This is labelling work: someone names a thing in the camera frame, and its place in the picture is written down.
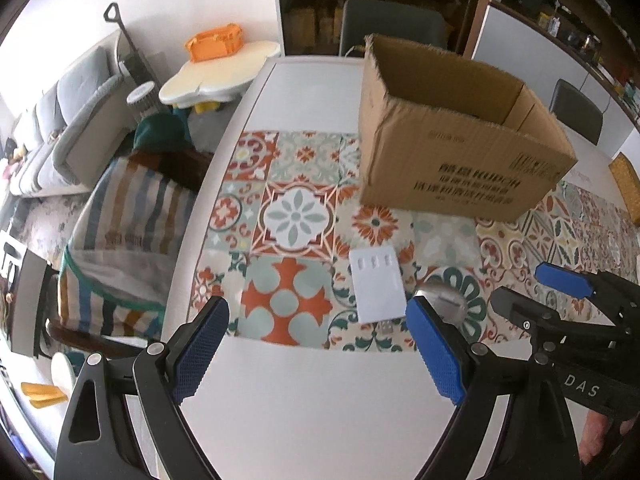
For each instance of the dark glass cabinet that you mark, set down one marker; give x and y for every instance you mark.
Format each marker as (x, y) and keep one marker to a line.
(310, 10)

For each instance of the dark green hat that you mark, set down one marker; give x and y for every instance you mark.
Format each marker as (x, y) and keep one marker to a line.
(160, 132)

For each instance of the white counter cabinet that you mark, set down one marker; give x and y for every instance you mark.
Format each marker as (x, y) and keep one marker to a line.
(520, 45)

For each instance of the white round stool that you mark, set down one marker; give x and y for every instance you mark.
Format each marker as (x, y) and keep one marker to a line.
(62, 370)

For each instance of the orange plastic crate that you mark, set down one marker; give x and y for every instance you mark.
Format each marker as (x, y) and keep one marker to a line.
(212, 42)

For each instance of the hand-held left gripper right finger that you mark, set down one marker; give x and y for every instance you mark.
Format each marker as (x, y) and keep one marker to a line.
(435, 355)

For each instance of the patterned tile table mat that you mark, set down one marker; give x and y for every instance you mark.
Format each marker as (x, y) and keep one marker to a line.
(295, 215)

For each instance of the dark wooden chair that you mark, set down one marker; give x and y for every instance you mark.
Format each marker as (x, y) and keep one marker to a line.
(192, 167)

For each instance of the yellow plastic item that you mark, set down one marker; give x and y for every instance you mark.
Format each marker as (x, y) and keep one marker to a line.
(42, 394)

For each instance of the grey sofa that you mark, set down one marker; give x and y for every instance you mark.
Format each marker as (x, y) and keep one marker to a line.
(60, 120)

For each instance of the person's right hand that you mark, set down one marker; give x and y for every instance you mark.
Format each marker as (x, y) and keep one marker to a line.
(600, 430)

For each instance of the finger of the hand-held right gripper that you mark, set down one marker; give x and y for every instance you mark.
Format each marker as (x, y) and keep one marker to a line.
(520, 307)
(565, 280)

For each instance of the black upright vacuum cleaner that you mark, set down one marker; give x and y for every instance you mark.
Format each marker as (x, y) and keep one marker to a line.
(127, 45)

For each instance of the dark grey wide chair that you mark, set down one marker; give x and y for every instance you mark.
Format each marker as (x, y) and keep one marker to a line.
(390, 20)

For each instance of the white cylinder fan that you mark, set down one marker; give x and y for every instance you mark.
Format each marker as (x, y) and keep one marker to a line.
(142, 100)

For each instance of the cardboard box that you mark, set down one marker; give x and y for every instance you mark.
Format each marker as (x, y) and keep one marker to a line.
(450, 170)

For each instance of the striped cloth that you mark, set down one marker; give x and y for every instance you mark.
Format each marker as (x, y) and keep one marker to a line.
(130, 220)

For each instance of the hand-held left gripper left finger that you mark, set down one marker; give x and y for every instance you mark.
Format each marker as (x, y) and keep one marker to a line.
(200, 350)

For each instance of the dark grey panel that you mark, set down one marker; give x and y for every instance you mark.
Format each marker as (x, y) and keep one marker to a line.
(25, 305)

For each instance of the dark grey narrow chair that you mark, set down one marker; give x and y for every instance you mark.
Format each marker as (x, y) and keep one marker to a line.
(575, 105)

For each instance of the wicker basket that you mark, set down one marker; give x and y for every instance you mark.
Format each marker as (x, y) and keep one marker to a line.
(627, 185)

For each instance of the cream flower-shaped table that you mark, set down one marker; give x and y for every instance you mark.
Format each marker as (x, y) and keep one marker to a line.
(215, 75)

